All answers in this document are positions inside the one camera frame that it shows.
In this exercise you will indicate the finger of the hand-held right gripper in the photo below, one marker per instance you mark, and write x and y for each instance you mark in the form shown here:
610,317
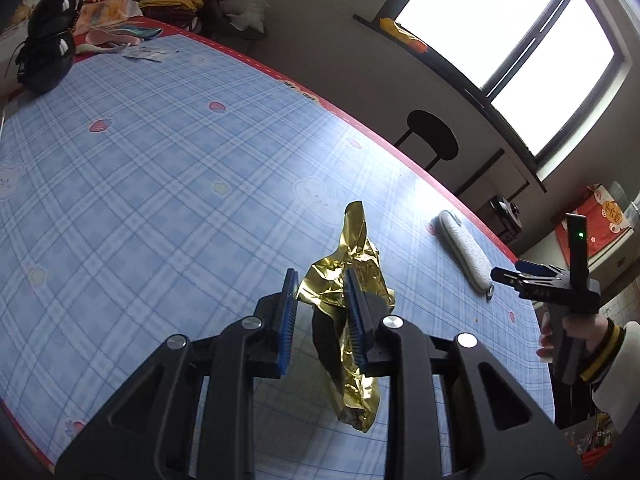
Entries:
535,267
507,277

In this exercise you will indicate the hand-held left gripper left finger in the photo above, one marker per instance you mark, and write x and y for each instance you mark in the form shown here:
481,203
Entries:
289,320

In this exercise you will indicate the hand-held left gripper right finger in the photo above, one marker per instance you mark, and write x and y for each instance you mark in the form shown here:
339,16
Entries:
354,320

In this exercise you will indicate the gold foil wrapper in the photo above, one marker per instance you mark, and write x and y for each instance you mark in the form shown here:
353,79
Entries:
327,280

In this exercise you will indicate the person's right forearm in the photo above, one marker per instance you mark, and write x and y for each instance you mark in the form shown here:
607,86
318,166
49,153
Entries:
617,375

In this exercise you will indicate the person's right hand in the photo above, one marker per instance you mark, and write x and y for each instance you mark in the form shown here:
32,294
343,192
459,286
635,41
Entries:
590,332

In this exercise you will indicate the white cabinet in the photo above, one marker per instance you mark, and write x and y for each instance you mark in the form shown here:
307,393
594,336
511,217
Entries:
617,265

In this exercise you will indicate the red gift bag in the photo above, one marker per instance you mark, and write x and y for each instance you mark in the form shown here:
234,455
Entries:
600,220

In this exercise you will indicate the grey glasses case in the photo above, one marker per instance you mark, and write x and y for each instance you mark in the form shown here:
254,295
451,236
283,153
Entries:
465,250

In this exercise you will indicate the black cooking pot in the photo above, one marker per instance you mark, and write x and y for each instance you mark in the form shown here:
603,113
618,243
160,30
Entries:
506,217

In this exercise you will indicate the black round stool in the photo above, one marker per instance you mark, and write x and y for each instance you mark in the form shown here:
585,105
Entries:
432,135

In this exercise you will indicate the colourful patterned bag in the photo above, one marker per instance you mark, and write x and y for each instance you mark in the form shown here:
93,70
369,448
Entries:
590,440

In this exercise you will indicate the black window sill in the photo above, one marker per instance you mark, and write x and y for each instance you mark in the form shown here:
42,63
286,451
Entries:
450,85

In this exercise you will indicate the black-framed window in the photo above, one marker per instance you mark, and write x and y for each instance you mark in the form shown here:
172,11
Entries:
500,25

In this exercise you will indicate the yellow packet on sill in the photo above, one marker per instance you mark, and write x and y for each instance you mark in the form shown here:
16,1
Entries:
402,35

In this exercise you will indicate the small white sachet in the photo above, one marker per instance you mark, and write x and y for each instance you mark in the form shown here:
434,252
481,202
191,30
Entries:
142,53

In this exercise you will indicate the white crumpled plastic bag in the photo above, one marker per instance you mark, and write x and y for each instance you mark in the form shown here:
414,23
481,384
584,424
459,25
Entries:
245,10

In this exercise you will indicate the pink and green cloth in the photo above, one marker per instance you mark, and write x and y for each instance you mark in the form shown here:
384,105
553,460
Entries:
125,35

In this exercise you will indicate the yellow and pink patterned packet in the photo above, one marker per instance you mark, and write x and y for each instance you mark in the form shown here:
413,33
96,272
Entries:
107,15

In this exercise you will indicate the black gourd-shaped bottle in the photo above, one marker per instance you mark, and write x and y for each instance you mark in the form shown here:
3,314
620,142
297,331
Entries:
47,55

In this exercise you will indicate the folded black metal frame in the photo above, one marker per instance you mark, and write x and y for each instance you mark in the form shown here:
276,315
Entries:
492,175

